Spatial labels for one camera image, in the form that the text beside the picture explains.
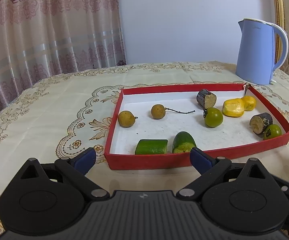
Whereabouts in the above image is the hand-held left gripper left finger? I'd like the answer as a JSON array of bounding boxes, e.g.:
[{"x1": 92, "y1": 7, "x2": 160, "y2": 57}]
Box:
[{"x1": 16, "y1": 147, "x2": 110, "y2": 200}]

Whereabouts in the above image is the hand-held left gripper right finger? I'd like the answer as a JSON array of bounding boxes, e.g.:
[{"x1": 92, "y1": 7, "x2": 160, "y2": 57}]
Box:
[{"x1": 176, "y1": 147, "x2": 275, "y2": 200}]

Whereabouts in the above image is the green cucumber end piece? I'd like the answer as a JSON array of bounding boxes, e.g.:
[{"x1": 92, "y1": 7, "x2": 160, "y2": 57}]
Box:
[{"x1": 172, "y1": 131, "x2": 197, "y2": 154}]

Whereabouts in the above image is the green round fruit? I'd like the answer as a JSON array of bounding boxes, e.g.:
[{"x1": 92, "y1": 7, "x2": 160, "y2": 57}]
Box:
[
  {"x1": 263, "y1": 124, "x2": 282, "y2": 140},
  {"x1": 204, "y1": 107, "x2": 224, "y2": 128}
]

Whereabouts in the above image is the dark sugarcane piece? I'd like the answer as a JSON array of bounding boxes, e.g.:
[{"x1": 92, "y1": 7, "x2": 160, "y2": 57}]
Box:
[
  {"x1": 197, "y1": 89, "x2": 217, "y2": 110},
  {"x1": 250, "y1": 112, "x2": 273, "y2": 134}
]

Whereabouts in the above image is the red shallow box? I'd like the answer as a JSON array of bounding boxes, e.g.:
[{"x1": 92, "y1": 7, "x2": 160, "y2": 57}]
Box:
[{"x1": 104, "y1": 82, "x2": 289, "y2": 171}]

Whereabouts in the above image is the large yellow fruit piece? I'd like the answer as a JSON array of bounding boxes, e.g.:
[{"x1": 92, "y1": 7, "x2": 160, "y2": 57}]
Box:
[{"x1": 222, "y1": 98, "x2": 245, "y2": 117}]

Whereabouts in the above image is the brown longan with twig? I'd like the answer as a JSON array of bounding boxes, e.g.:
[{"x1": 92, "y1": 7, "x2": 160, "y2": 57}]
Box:
[{"x1": 151, "y1": 104, "x2": 196, "y2": 120}]

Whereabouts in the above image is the small yellow fruit piece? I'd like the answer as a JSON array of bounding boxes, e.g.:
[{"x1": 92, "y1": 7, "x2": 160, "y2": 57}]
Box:
[{"x1": 241, "y1": 95, "x2": 257, "y2": 112}]

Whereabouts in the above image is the light blue electric kettle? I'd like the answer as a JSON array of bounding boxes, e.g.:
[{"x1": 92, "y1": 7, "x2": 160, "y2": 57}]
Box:
[{"x1": 235, "y1": 18, "x2": 289, "y2": 86}]

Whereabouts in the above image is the pink patterned curtain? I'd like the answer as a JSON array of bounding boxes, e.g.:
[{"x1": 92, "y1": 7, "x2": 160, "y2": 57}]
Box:
[{"x1": 0, "y1": 0, "x2": 127, "y2": 125}]

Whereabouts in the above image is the gold frame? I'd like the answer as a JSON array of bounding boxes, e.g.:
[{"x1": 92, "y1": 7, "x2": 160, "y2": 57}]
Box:
[{"x1": 271, "y1": 0, "x2": 286, "y2": 72}]

